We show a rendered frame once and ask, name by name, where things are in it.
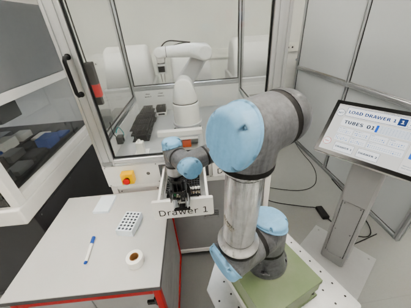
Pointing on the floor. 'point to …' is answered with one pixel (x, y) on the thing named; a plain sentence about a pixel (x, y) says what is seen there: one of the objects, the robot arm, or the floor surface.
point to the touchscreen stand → (347, 231)
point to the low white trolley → (101, 260)
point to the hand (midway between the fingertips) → (182, 205)
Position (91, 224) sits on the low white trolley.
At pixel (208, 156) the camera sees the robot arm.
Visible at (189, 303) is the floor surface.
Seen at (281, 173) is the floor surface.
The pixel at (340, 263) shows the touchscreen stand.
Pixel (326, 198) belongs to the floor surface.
